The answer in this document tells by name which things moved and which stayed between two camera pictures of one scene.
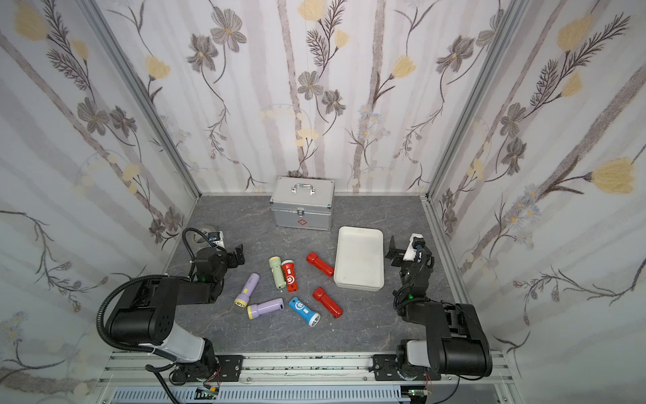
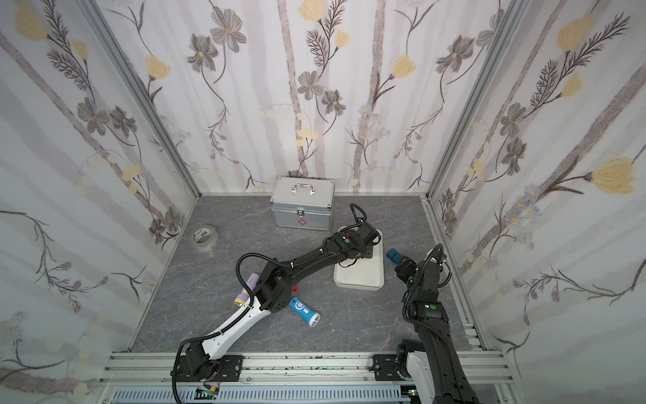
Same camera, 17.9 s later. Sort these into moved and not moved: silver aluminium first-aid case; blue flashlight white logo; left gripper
Moved: left gripper
Not moved: silver aluminium first-aid case; blue flashlight white logo
